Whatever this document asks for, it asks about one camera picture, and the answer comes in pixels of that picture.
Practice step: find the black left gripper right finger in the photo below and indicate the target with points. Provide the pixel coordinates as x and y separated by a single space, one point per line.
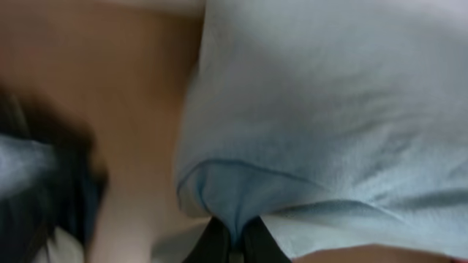
259 245

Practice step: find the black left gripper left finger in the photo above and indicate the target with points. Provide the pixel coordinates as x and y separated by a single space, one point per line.
213 245

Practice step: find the light blue t-shirt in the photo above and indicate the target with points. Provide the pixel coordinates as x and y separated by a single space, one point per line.
338 122

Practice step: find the beige folded shirt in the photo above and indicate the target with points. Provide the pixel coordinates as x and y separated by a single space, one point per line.
62 248

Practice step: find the black orange folded shirt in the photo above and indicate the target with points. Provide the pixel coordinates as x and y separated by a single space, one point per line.
50 194

